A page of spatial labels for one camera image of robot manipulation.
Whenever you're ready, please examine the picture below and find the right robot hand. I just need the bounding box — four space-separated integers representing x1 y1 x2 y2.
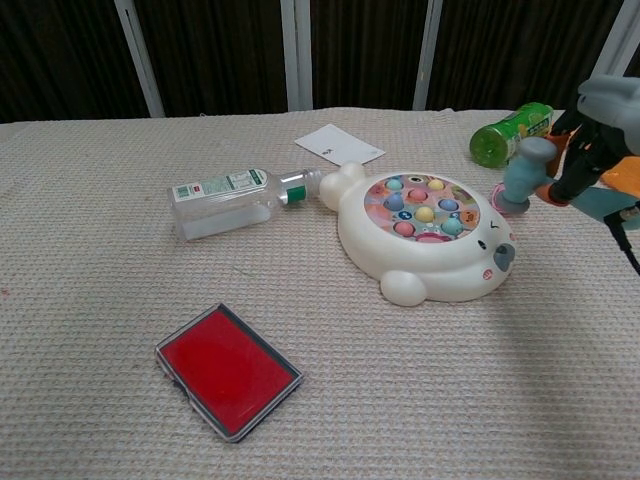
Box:
537 74 640 207

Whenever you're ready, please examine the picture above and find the teal grey toy hammer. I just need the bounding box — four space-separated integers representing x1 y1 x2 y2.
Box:
501 137 640 229

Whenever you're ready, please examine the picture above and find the white bear whack-a-mole toy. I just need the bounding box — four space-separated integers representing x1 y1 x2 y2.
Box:
318 161 517 307

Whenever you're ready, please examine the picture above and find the yellow rubber chicken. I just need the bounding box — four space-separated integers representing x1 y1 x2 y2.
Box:
597 155 640 190

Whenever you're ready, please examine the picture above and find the dark ribbed partition panel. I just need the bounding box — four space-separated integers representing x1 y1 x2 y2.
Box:
0 0 151 124
134 0 290 119
309 0 430 111
425 0 626 112

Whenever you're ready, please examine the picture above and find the green drink bottle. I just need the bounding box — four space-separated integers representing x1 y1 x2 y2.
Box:
468 101 555 169

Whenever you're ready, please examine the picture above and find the pink artificial rose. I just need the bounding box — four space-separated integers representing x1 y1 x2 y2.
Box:
489 182 531 216

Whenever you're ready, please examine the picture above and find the white paper card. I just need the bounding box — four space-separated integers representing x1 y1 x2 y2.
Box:
293 123 387 168

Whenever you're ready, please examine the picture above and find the clear plastic bottle green label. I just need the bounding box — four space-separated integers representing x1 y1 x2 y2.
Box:
172 167 329 243

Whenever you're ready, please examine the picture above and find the red ink pad case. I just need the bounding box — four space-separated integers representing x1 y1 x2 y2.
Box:
153 302 306 445

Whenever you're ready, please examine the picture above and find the beige woven tablecloth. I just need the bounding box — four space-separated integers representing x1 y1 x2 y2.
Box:
0 106 640 480

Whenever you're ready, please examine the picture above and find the white partition post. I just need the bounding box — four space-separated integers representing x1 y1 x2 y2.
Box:
412 0 444 111
579 0 640 109
113 0 166 119
279 0 314 112

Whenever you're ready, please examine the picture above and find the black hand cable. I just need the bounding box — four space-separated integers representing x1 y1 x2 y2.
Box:
603 212 640 277

